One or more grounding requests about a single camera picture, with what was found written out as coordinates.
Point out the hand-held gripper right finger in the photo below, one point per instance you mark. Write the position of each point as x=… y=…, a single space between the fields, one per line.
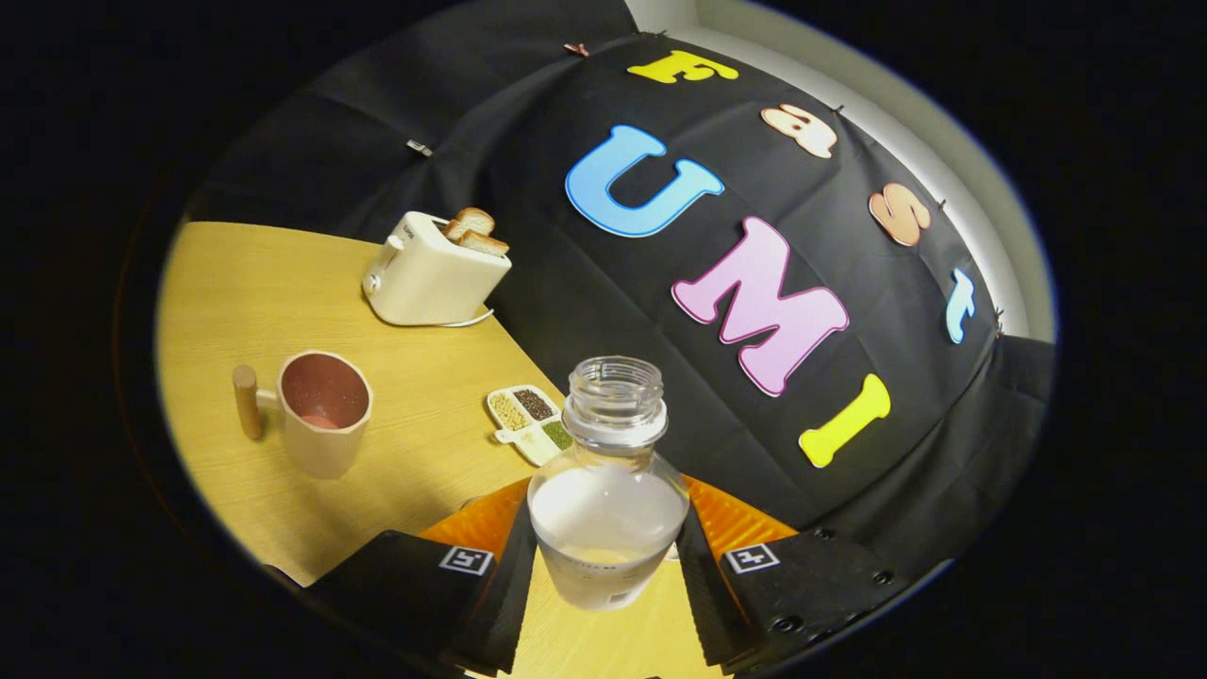
x=702 y=604

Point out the small metal clip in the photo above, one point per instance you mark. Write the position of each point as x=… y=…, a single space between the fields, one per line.
x=420 y=148

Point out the small red clip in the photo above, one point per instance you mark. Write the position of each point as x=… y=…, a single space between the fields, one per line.
x=576 y=49

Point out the clear plastic juice bottle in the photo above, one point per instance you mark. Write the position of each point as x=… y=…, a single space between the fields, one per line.
x=608 y=528

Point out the wooden table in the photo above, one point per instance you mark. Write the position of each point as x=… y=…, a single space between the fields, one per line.
x=283 y=283

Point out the white divided seed dish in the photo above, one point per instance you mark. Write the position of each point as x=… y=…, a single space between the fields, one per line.
x=528 y=415

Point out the cream toaster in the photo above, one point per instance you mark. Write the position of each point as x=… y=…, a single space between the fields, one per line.
x=424 y=283

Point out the black backdrop cloth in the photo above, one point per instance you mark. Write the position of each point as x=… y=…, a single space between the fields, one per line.
x=566 y=283

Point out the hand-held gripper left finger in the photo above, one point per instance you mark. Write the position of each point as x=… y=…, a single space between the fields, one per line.
x=509 y=604

